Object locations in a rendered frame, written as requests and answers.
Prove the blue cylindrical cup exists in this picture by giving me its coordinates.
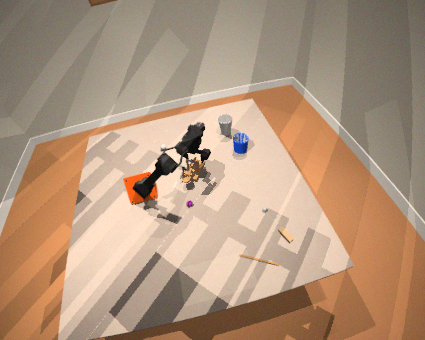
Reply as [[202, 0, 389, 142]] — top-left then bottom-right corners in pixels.
[[233, 133, 249, 155]]

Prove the grey cup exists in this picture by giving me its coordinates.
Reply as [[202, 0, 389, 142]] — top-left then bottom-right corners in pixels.
[[218, 114, 233, 135]]

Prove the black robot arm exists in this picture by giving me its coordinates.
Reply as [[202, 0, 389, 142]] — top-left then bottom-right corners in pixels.
[[132, 121, 205, 199]]

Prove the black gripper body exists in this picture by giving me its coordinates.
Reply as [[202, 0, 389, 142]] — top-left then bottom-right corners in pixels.
[[186, 140, 211, 160]]

